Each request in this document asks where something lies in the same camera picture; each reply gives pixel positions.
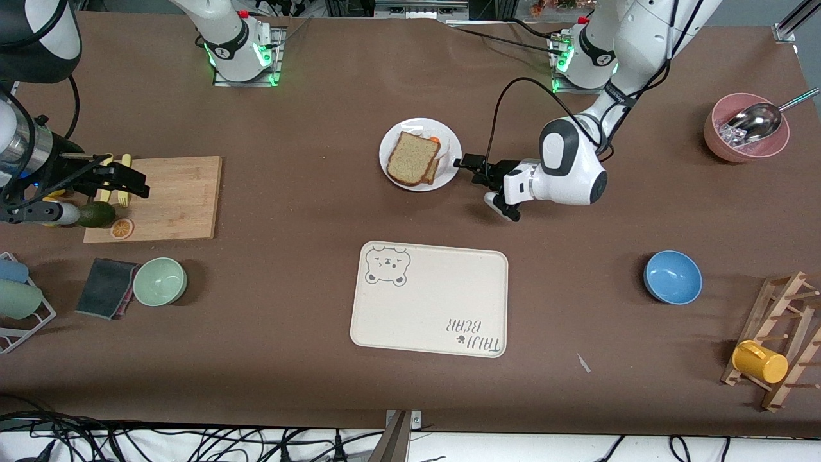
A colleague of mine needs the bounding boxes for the round white plate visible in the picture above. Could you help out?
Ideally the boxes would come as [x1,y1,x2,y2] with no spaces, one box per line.
[379,118,462,193]

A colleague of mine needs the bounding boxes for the yellow plastic fork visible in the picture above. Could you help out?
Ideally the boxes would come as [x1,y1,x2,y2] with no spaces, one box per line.
[117,154,133,208]

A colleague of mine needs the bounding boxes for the yellow plastic knife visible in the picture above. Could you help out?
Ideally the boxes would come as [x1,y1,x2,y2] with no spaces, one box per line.
[97,153,115,205]

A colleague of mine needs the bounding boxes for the bamboo cutting board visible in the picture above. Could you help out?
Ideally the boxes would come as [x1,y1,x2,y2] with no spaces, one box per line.
[83,156,223,243]

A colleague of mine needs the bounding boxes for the dark green avocado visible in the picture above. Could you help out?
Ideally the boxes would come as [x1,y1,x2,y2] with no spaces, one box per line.
[77,202,117,229]

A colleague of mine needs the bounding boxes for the pale green bowl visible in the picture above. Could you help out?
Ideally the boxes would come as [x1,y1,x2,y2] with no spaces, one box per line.
[133,257,188,307]

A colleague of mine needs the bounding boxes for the dark grey sponge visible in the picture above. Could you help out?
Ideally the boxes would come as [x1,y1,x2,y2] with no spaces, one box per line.
[75,258,140,320]

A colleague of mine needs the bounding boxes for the light blue cup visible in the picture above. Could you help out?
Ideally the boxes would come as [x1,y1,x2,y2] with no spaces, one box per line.
[0,258,30,284]

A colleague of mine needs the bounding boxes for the sage green cup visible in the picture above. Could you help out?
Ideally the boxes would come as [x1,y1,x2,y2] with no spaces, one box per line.
[0,280,44,320]

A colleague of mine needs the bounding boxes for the cream bear print tray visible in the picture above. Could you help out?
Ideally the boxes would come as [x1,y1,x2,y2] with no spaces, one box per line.
[350,241,509,359]

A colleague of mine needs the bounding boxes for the blue bowl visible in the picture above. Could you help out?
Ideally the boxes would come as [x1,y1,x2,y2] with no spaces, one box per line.
[643,250,703,305]

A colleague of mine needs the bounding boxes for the pink bowl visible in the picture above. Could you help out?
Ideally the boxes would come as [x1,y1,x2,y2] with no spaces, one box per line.
[704,93,790,164]

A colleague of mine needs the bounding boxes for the clear ice cubes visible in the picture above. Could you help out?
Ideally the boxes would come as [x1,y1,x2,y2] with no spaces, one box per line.
[718,121,750,150]

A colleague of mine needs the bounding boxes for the metal scoop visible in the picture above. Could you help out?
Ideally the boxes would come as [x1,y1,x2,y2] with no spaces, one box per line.
[725,88,821,146]

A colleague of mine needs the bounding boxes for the wooden mug rack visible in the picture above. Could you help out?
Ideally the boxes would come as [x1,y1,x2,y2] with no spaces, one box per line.
[721,271,821,413]

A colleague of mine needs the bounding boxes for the yellow mug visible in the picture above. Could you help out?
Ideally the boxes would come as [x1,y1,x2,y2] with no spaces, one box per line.
[732,340,789,384]

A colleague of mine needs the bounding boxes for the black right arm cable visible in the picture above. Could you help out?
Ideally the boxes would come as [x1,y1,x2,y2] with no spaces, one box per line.
[0,76,81,214]

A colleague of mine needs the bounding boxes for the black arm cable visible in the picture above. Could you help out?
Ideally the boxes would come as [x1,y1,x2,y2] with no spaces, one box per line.
[0,76,81,214]
[484,0,703,169]

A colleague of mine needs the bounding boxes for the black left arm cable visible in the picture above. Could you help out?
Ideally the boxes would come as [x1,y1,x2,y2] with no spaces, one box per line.
[484,0,703,169]

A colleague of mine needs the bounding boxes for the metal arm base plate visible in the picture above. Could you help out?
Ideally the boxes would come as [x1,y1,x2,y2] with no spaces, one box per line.
[550,33,620,96]
[213,26,284,87]

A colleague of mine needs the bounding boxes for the black table cable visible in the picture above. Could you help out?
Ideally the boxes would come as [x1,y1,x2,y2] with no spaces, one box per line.
[448,18,573,58]

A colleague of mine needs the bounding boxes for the white wire rack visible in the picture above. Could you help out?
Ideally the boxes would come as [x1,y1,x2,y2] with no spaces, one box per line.
[0,252,57,355]

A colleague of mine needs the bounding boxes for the black cable bundle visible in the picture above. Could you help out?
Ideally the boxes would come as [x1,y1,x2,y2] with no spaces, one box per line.
[0,411,387,462]

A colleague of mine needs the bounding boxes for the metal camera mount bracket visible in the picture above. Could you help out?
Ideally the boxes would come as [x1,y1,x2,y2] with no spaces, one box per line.
[369,409,423,462]

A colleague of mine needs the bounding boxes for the aluminium frame profile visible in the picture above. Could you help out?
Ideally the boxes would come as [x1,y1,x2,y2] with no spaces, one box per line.
[773,0,821,43]

